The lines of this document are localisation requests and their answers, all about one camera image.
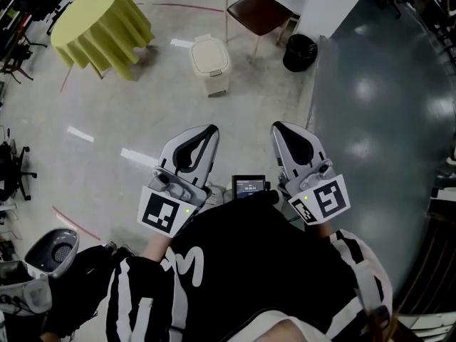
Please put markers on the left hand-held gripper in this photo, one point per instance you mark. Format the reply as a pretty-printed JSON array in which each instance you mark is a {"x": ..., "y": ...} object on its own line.
[{"x": 160, "y": 212}]

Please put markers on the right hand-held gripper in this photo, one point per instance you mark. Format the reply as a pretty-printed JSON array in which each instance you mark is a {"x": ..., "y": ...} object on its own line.
[{"x": 329, "y": 199}]

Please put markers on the cream lidded trash bin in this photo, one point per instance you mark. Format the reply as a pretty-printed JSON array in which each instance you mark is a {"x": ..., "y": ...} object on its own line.
[{"x": 210, "y": 57}]

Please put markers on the person's left forearm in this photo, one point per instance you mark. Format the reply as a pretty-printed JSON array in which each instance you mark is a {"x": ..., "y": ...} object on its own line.
[{"x": 156, "y": 246}]

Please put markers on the person's right forearm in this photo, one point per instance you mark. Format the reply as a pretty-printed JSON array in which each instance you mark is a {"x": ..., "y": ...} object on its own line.
[{"x": 324, "y": 230}]

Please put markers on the small black screen device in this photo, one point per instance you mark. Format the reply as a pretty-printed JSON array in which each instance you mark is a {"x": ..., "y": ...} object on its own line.
[{"x": 249, "y": 187}]

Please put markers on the black bagged waste bin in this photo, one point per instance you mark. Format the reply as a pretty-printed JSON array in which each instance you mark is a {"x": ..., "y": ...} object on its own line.
[{"x": 300, "y": 53}]

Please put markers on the black white striped shirt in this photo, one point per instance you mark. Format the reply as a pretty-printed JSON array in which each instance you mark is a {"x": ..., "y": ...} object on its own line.
[{"x": 249, "y": 262}]

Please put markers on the brown seat wooden chair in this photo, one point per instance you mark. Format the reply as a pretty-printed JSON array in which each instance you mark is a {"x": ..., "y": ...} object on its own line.
[{"x": 260, "y": 13}]

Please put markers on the white square pillar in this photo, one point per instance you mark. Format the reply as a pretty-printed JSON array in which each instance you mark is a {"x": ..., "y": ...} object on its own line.
[{"x": 331, "y": 2}]

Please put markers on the grey hand-held device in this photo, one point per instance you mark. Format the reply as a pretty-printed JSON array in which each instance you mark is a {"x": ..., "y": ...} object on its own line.
[{"x": 53, "y": 251}]

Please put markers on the yellow-green cloth round table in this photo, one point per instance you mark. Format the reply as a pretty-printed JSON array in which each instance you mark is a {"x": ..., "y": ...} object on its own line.
[{"x": 92, "y": 23}]

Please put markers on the black office chair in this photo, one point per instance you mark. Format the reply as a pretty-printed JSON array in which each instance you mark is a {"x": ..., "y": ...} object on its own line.
[
  {"x": 9, "y": 169},
  {"x": 32, "y": 2}
]

